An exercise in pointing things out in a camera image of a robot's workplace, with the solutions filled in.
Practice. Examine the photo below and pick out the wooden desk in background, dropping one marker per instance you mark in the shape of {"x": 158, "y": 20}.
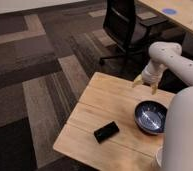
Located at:
{"x": 184, "y": 9}

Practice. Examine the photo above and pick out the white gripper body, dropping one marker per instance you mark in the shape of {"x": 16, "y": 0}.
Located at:
{"x": 153, "y": 72}

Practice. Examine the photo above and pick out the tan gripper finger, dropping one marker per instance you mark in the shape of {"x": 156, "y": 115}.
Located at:
{"x": 154, "y": 88}
{"x": 137, "y": 81}

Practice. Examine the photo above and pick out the black rectangular box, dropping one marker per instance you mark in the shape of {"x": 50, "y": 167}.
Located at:
{"x": 106, "y": 132}

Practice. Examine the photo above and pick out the dark blue ceramic bowl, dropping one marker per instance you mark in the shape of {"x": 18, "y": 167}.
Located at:
{"x": 150, "y": 117}

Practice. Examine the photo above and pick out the blue round disc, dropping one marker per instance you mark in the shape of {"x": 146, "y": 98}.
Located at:
{"x": 169, "y": 11}

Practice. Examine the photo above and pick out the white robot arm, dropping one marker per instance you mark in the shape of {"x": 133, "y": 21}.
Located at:
{"x": 177, "y": 148}

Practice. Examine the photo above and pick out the black office chair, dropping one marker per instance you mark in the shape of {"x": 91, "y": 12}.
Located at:
{"x": 131, "y": 34}

